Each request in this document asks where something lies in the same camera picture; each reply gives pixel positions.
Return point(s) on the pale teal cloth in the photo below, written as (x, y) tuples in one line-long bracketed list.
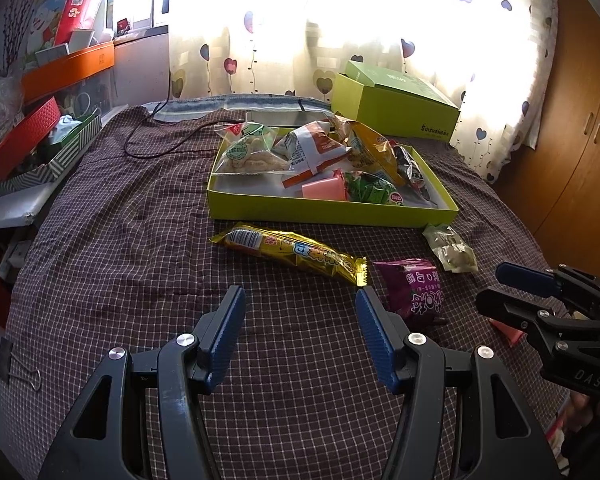
[(67, 124)]

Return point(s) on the lime green gift box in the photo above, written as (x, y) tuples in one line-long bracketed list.
[(380, 110)]

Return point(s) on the green striped box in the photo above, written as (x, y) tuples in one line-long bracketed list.
[(70, 147)]

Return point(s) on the small red box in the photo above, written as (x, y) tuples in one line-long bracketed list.
[(124, 25)]

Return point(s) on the small white box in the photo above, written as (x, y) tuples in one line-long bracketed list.
[(52, 55)]

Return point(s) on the pink snack packet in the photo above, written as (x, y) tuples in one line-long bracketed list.
[(325, 190)]

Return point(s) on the clear plastic bag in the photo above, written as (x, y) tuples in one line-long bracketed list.
[(0, 105)]

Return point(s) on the purple snack packet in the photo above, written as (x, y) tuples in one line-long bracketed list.
[(410, 285)]

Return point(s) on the long yellow snack packet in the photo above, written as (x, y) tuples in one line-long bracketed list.
[(300, 252)]

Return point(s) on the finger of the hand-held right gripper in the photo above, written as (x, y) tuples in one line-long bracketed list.
[(525, 277), (505, 305)]

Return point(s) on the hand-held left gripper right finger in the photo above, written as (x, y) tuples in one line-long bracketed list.
[(375, 340)]

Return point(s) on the black binder clip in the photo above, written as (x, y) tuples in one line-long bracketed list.
[(5, 360)]

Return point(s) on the white orange snack packet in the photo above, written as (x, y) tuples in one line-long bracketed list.
[(305, 147)]

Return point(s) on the white board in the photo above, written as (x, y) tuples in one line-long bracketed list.
[(5, 210)]

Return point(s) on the shallow lime green tray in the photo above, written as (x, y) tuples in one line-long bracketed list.
[(330, 212)]

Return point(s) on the blue denim cloth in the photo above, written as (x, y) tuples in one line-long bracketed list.
[(205, 107)]

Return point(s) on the cartoon print box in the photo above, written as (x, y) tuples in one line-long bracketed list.
[(40, 15)]

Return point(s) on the yellow chip bag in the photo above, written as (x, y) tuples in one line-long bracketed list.
[(375, 152)]

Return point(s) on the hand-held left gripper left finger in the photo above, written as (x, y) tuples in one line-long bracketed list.
[(227, 330)]

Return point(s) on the orange box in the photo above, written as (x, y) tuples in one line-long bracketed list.
[(70, 67)]

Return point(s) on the brown checked blanket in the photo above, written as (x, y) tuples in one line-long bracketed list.
[(105, 260)]

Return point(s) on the green box lid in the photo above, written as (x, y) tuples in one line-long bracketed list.
[(395, 77)]

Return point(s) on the black smartphone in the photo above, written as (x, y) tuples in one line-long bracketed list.
[(280, 119)]

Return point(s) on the red perforated box lid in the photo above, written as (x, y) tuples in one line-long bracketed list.
[(20, 140)]

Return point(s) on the clear bag of snacks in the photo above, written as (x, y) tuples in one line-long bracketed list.
[(250, 157)]

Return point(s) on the red snack packet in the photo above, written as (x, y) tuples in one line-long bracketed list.
[(510, 335)]

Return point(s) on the dark snack packet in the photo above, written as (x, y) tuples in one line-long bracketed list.
[(410, 170)]

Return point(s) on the clear storage bin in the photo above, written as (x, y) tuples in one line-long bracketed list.
[(95, 92)]

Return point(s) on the heart print curtain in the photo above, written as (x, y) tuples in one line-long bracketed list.
[(280, 35)]

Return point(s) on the pale green snack packet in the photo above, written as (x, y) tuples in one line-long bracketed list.
[(450, 252)]

